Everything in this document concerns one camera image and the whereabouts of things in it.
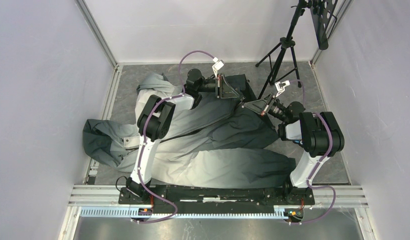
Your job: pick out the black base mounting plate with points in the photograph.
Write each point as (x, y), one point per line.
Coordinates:
(278, 196)

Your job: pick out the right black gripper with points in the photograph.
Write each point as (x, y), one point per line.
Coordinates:
(259, 106)

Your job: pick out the grey black gradient jacket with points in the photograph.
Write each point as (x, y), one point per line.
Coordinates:
(217, 144)

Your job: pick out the black tripod stand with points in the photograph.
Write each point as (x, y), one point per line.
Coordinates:
(284, 44)

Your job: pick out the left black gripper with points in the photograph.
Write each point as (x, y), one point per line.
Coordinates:
(219, 91)

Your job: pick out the black perforated panel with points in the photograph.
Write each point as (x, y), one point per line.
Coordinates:
(322, 11)

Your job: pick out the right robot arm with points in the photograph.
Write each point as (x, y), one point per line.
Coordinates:
(318, 134)

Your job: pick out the blue yellow small object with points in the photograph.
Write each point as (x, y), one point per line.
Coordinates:
(298, 142)

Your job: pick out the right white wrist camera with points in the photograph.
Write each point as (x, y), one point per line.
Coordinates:
(281, 87)

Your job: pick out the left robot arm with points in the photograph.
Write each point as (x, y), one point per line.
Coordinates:
(156, 118)

